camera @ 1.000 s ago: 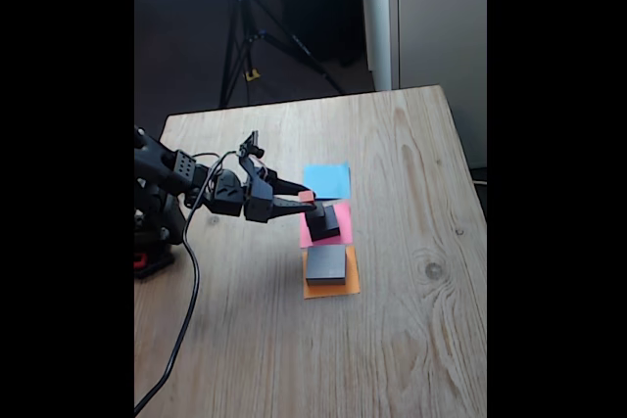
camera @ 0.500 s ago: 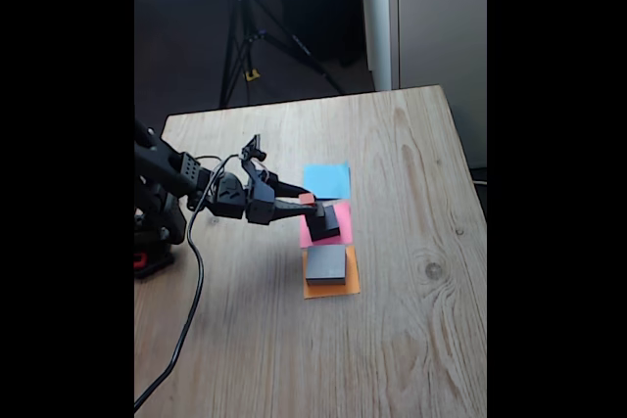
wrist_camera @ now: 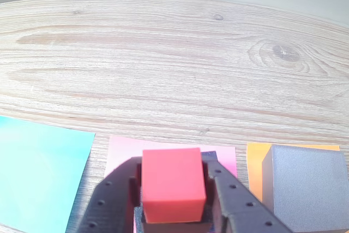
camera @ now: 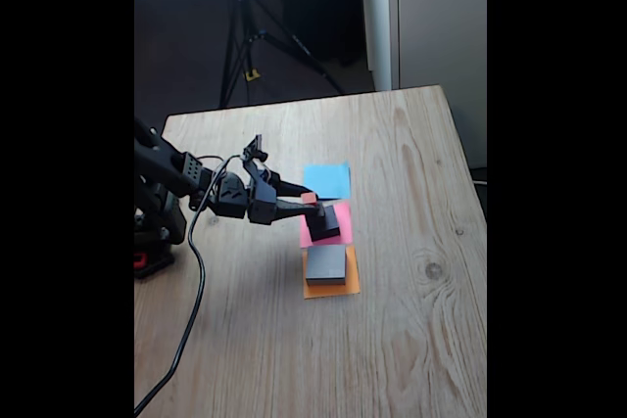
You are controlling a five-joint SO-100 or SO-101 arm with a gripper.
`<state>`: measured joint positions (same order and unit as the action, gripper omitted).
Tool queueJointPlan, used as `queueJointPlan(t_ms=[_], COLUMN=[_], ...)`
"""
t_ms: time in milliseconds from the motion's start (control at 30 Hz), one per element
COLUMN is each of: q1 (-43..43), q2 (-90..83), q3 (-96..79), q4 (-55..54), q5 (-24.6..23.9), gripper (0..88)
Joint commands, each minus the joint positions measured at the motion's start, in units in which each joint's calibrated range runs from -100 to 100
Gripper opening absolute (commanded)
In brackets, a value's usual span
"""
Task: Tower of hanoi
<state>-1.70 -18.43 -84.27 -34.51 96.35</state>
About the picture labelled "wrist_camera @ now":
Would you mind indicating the large grey square block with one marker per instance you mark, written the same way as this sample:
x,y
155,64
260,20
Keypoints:
x,y
308,189

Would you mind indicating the small dark grey cube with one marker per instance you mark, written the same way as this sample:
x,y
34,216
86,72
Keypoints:
x,y
139,219

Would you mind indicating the blue paper sheet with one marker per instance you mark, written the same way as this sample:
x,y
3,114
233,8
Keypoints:
x,y
41,175

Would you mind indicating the pink paper sheet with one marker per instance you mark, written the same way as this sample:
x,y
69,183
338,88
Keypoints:
x,y
122,148

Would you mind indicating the orange paper sheet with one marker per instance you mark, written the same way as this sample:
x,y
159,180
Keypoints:
x,y
255,167

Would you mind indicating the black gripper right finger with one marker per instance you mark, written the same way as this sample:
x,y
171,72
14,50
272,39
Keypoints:
x,y
237,205

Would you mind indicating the small red cube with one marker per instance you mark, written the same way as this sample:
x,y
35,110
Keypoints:
x,y
171,178

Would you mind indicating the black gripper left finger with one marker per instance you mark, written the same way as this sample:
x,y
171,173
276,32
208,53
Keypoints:
x,y
111,197

